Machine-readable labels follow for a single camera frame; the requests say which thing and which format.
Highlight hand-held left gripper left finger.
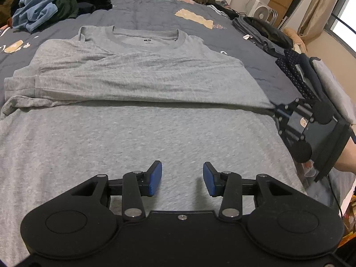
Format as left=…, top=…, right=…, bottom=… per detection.
left=69, top=160, right=163, bottom=223

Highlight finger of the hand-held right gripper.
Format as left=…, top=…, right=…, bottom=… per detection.
left=275, top=97, right=307, bottom=116
left=277, top=113, right=297, bottom=146

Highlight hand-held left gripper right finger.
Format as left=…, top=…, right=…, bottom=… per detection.
left=202, top=161, right=299, bottom=222

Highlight grey t-shirt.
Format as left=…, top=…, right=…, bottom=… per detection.
left=0, top=25, right=309, bottom=260

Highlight light grey folded garment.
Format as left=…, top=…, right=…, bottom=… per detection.
left=309, top=56, right=356, bottom=126

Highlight grey folded pants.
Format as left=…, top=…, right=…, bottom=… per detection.
left=231, top=17, right=287, bottom=58

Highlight white box fan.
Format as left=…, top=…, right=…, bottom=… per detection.
left=249, top=0, right=272, bottom=22

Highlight beige curtain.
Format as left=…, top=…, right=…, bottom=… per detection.
left=297, top=0, right=347, bottom=44

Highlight window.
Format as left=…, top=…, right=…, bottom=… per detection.
left=323, top=0, right=356, bottom=57

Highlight dark patterned crumpled garment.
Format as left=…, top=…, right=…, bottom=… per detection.
left=206, top=1, right=240, bottom=20

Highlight dark green garment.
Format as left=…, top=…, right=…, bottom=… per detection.
left=54, top=0, right=80, bottom=20

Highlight light blue shirt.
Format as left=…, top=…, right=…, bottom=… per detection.
left=11, top=0, right=62, bottom=34

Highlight brown garment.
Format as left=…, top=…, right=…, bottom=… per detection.
left=0, top=0, right=20, bottom=29

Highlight black cable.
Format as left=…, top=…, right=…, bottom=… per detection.
left=323, top=172, right=344, bottom=215

